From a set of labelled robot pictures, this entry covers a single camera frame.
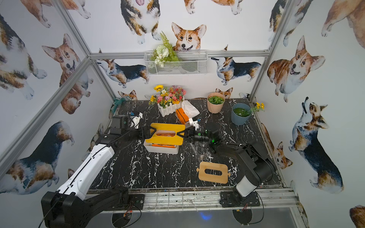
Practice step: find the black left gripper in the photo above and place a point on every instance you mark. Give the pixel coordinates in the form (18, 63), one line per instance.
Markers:
(143, 132)

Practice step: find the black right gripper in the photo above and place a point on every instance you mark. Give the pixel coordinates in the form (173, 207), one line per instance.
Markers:
(191, 134)

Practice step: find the yellow tissue box lid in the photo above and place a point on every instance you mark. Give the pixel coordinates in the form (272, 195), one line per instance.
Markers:
(168, 127)

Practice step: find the orange tissue paper pack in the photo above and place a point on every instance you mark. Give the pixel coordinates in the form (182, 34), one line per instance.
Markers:
(163, 135)

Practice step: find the white tissue box base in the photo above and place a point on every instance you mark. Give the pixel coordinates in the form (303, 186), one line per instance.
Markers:
(161, 149)

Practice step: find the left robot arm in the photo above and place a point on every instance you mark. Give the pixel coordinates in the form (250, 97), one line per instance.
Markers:
(68, 207)

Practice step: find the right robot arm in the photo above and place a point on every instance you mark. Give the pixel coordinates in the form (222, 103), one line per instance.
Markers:
(257, 167)

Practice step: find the orange tissue pack by flowers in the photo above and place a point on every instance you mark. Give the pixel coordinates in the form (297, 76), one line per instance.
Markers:
(186, 112)

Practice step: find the clear plastic tissue box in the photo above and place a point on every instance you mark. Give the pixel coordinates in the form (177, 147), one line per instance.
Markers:
(200, 150)

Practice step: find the wooden tissue box lid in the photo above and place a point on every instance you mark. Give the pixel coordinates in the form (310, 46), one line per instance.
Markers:
(213, 172)

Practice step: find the white fence flower planter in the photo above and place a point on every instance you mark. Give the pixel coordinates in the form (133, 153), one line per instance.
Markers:
(168, 100)

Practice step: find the peach pot with succulent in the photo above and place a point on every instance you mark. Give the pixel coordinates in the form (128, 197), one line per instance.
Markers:
(215, 102)

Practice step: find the teal cloth in corner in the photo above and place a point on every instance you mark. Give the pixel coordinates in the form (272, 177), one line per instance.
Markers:
(117, 102)

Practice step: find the blue pot with yellow flowers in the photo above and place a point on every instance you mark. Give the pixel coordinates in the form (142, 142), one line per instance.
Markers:
(242, 112)

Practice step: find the white flower green fern bouquet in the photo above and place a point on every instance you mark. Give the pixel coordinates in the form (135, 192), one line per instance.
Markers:
(164, 54)

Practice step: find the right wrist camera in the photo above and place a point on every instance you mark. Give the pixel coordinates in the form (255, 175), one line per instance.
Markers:
(194, 124)

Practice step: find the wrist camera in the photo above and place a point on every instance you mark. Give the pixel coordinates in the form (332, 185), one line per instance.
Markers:
(135, 120)
(194, 124)

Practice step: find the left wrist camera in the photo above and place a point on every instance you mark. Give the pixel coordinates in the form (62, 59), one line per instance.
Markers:
(135, 120)

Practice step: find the white wire wall basket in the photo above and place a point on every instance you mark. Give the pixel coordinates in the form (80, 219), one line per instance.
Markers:
(191, 63)

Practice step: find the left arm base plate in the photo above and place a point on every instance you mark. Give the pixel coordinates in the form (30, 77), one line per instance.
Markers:
(132, 202)

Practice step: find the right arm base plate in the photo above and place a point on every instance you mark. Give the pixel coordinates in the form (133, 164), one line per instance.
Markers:
(234, 199)

